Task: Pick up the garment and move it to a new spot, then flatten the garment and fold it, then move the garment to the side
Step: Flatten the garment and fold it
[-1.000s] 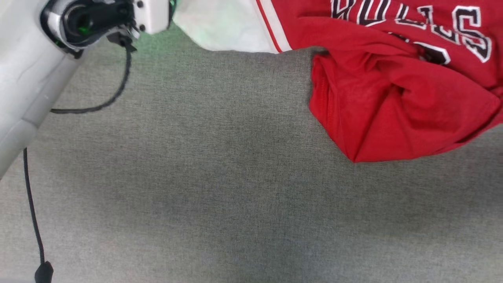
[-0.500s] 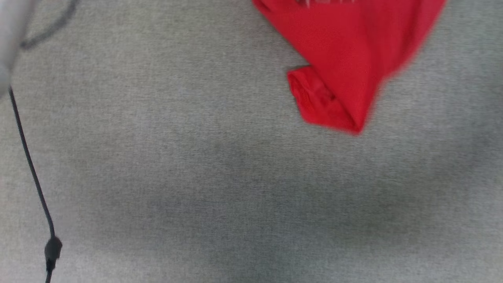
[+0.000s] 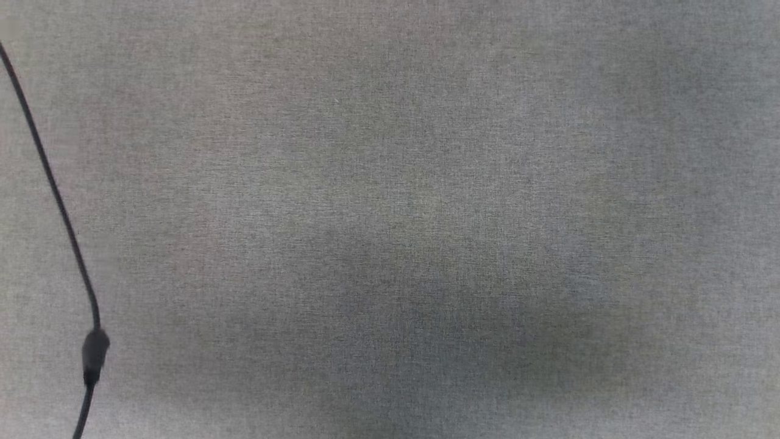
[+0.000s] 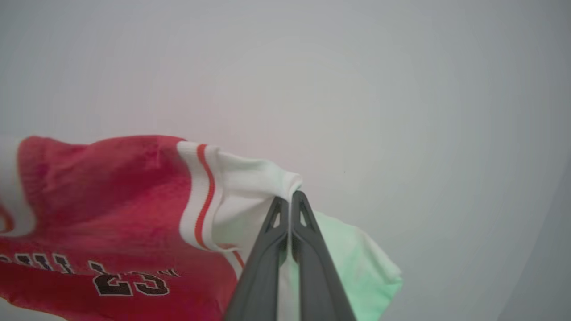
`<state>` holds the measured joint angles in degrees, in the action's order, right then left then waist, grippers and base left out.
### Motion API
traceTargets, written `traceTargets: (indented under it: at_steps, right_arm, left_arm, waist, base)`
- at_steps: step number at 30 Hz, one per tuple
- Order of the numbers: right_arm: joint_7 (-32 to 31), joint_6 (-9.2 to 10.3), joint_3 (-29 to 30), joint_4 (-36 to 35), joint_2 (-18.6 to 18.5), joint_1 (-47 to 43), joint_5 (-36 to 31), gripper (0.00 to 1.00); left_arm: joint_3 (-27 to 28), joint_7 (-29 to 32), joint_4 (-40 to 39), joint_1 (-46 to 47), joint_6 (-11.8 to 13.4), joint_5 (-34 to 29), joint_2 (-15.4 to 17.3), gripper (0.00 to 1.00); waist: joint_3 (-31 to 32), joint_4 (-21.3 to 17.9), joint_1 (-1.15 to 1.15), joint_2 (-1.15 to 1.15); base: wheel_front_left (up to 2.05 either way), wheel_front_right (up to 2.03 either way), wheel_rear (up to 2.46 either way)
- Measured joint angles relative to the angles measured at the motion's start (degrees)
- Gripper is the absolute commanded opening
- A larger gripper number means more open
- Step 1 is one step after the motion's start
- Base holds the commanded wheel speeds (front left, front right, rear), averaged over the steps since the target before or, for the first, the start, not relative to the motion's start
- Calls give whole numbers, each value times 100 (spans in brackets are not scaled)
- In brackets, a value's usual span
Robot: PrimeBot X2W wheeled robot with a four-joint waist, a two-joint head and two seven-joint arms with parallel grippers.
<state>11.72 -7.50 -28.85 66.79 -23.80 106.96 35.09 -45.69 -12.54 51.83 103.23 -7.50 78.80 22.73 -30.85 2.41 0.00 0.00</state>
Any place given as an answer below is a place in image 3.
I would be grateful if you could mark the grey fabric sofa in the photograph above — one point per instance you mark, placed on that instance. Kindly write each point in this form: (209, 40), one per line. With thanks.
(426, 213)

